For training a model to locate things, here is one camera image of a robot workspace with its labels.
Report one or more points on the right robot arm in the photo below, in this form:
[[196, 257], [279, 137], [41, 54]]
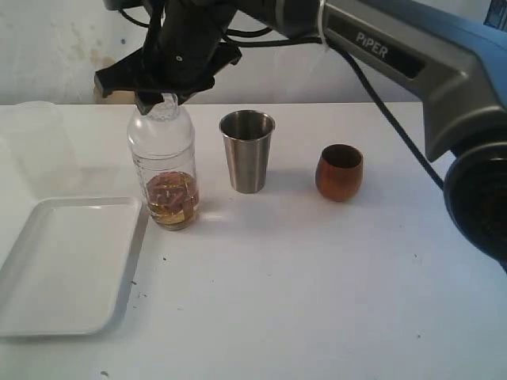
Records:
[[455, 67]]

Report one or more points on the stainless steel cup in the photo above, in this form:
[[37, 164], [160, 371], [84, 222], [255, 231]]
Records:
[[247, 138]]

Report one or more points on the white rectangular tray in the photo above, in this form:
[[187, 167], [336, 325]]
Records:
[[70, 270]]

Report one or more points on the brown wooden blocks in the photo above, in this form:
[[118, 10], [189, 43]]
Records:
[[172, 196]]

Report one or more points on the clear plastic shaker cup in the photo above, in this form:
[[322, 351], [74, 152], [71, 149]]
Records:
[[148, 168]]

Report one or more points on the clear domed shaker lid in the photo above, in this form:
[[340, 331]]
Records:
[[165, 132]]

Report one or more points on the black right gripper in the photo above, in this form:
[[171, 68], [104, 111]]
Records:
[[181, 54]]

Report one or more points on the brown wooden cup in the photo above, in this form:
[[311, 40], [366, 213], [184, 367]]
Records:
[[339, 172]]

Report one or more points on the translucent plastic cup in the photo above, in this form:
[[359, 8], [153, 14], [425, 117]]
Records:
[[35, 135]]

